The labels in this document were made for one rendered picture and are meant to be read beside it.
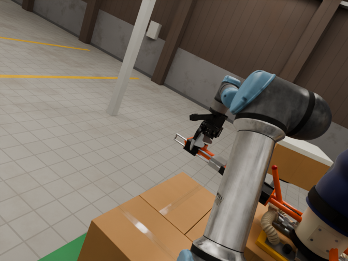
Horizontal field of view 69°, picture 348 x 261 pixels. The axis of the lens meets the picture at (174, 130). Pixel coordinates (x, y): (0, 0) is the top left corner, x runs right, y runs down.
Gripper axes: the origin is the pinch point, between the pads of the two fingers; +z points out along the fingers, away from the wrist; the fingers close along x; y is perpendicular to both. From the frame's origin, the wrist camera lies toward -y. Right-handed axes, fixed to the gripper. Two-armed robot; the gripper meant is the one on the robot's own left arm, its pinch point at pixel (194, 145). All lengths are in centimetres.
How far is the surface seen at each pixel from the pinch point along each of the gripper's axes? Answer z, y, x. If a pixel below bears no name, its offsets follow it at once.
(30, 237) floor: 117, -69, -21
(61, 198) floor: 117, -92, 18
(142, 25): -25, -209, 181
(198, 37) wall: -36, -297, 494
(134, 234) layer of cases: 62, -6, -6
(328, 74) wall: -75, 8, 522
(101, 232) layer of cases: 63, -18, -19
